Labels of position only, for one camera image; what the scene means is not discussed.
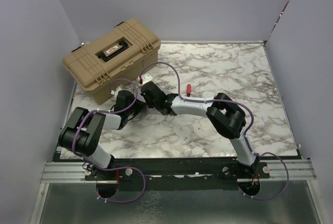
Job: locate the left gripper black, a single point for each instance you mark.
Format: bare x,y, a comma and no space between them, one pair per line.
140,105

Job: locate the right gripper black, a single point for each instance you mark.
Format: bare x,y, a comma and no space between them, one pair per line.
149,106

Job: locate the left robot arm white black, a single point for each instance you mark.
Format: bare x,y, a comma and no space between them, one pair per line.
83,129

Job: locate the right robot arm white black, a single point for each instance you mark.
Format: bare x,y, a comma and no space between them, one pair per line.
231,119

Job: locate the tan plastic tool case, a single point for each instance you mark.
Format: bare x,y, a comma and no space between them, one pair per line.
115,58

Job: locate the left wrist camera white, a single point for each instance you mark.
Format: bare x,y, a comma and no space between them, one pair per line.
116,90

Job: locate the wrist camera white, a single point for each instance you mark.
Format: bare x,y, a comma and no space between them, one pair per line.
116,90
145,78

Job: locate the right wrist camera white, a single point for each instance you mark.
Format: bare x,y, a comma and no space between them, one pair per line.
145,78

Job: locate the red handled screwdriver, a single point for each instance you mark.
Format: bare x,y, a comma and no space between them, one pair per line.
188,90

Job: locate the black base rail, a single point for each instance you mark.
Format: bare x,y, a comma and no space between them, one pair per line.
175,174

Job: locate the aluminium extrusion frame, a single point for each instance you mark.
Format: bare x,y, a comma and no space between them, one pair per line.
64,172

